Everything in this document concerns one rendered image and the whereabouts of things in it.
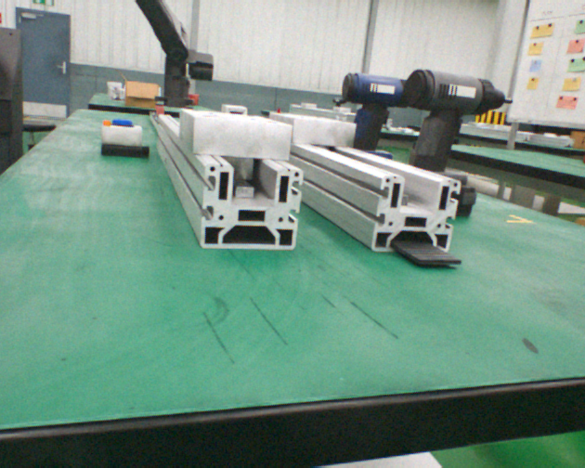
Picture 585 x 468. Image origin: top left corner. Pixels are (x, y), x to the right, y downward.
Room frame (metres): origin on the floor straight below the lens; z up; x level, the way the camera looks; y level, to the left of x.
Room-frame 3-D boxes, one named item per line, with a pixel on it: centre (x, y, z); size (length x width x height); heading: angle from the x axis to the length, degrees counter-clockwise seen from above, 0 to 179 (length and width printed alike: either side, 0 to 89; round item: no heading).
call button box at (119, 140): (1.12, 0.38, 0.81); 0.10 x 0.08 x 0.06; 109
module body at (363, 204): (0.96, -0.01, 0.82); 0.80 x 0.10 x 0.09; 19
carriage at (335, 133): (0.96, -0.01, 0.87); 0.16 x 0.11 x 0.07; 19
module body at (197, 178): (0.90, 0.17, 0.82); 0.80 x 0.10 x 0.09; 19
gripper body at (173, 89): (1.46, 0.36, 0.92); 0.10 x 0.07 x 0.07; 109
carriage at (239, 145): (0.66, 0.09, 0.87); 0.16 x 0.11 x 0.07; 19
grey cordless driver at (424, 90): (0.86, -0.25, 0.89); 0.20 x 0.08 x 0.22; 114
